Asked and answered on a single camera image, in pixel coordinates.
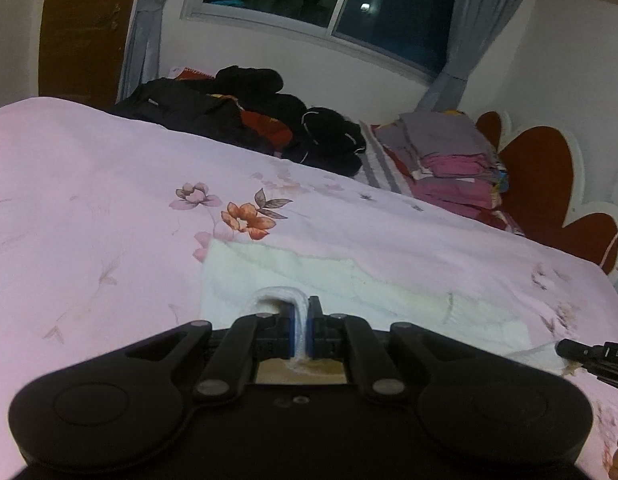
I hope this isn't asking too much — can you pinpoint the grey curtain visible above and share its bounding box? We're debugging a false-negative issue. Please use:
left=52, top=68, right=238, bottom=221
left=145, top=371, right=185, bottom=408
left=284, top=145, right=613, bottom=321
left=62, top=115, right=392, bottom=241
left=416, top=0, right=522, bottom=112
left=118, top=0, right=167, bottom=100

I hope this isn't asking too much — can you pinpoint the right grey curtain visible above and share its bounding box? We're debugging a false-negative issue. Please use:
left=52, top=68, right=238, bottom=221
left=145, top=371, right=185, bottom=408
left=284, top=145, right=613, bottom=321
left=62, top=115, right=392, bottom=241
left=416, top=0, right=522, bottom=112

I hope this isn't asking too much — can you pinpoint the red and white headboard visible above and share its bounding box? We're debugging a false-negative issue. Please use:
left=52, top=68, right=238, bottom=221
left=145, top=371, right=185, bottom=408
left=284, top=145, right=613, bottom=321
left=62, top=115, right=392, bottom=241
left=476, top=112, right=618, bottom=283

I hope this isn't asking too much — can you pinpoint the brown wooden door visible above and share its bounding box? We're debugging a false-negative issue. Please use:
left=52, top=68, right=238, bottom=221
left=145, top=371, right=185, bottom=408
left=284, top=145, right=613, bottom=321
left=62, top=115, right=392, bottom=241
left=38, top=0, right=134, bottom=110

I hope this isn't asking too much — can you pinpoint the stack of folded clothes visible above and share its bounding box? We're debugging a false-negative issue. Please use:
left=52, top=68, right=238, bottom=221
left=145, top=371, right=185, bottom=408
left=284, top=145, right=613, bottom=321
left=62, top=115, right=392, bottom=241
left=373, top=110, right=508, bottom=219

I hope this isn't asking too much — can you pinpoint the pile of black clothes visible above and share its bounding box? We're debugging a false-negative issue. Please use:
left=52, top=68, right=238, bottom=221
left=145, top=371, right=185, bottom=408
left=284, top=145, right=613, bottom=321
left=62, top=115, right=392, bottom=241
left=111, top=65, right=366, bottom=177

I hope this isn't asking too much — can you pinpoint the cream knit sweater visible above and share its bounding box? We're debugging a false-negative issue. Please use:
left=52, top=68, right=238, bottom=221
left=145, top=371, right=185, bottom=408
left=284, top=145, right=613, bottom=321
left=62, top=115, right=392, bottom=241
left=199, top=240, right=578, bottom=376

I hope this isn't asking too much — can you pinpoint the pink floral bed sheet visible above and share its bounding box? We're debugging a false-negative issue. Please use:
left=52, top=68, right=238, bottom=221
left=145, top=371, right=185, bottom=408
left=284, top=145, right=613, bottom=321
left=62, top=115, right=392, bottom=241
left=0, top=98, right=618, bottom=479

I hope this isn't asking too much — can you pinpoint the window with white frame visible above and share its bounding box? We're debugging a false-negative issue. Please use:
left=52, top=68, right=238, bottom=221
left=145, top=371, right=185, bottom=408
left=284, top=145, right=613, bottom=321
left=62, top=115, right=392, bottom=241
left=182, top=0, right=454, bottom=77

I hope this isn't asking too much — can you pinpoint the left grey curtain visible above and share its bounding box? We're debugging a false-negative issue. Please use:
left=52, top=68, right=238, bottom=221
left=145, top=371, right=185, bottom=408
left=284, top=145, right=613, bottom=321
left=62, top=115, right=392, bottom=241
left=118, top=0, right=167, bottom=100

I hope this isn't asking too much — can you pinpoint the striped pillow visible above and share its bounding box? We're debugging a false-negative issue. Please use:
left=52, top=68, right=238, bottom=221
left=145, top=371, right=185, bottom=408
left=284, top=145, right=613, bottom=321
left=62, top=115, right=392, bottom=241
left=353, top=122, right=412, bottom=197

